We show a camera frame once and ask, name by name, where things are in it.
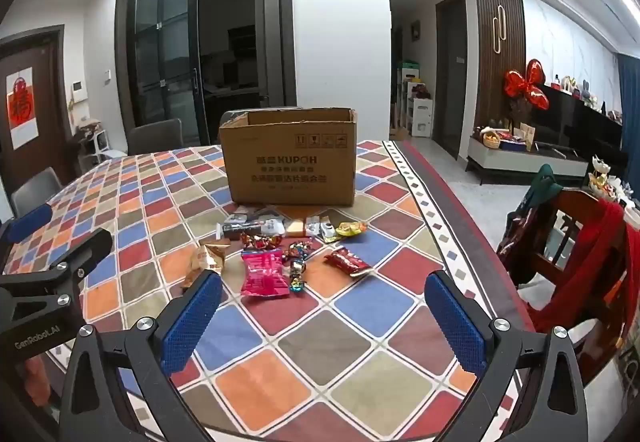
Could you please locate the gold ornament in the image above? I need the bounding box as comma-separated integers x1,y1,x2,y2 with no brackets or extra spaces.
587,157,626,203

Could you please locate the red gold wrapped candy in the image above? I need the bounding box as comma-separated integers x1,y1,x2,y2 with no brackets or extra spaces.
240,232,283,250

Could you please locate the white television cabinet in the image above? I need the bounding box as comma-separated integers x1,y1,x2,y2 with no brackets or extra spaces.
467,134,591,185

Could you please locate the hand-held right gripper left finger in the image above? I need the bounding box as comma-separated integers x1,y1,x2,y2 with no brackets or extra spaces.
47,269,223,442

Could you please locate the black sliding glass door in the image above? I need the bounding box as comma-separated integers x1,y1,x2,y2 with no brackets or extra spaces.
116,0,296,148

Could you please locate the wood slat wall panel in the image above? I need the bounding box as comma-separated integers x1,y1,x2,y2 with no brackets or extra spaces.
472,0,527,128

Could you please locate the wooden chair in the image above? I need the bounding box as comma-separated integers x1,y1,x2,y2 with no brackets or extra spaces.
520,187,640,383

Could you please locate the dark room door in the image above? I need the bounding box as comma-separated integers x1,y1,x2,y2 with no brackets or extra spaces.
435,0,468,158

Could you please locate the blue curtain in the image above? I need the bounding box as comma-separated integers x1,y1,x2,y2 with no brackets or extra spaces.
617,52,640,158

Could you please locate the black television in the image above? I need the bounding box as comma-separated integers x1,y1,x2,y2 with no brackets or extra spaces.
530,84,626,158

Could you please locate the red snack packet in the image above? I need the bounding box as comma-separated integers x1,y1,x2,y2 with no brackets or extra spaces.
324,247,373,278

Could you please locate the white corridor shelf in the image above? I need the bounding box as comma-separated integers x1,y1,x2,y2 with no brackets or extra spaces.
397,62,433,138

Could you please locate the brown cardboard box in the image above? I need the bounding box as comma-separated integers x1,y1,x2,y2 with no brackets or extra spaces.
218,107,358,208

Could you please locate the red bow balloon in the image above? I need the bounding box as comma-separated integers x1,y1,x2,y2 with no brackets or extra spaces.
504,59,551,110

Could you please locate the gold snack packet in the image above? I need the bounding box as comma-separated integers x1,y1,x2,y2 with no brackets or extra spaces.
182,239,232,290

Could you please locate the brown door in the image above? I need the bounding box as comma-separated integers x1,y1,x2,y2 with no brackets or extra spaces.
0,24,76,195

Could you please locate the red garment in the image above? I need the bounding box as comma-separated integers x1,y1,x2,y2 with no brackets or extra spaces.
530,199,640,338

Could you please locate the green bag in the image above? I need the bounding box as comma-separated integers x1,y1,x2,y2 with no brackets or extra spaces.
497,164,566,285

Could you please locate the checkered tablecloth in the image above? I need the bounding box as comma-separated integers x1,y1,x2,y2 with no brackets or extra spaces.
0,139,538,442

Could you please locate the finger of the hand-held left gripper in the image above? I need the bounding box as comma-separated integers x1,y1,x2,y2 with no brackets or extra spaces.
0,228,113,318
0,203,54,248

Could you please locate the white storage cart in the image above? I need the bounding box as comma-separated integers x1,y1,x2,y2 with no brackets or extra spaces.
75,119,123,173

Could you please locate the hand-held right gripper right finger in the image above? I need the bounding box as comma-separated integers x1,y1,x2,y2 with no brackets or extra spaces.
424,269,591,442

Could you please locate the pink snack packet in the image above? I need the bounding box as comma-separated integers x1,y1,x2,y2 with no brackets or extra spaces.
240,248,292,300

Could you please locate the red white door poster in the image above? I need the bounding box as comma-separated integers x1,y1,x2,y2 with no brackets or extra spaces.
6,67,40,150

